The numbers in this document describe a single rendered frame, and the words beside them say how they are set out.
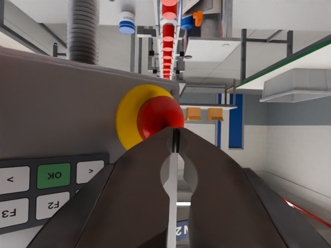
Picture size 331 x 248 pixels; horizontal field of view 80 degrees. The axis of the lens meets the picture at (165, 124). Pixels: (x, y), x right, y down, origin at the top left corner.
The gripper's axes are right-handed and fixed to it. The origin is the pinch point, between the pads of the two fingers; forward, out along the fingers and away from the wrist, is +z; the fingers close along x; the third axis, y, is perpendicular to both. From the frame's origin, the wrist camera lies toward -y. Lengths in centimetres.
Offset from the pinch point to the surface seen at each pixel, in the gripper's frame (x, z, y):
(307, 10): 56, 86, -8
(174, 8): 0.3, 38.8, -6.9
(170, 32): -0.4, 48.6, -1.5
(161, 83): -1.1, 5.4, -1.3
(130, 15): -18, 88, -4
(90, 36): -9.1, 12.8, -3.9
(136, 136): -2.8, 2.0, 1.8
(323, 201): 409, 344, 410
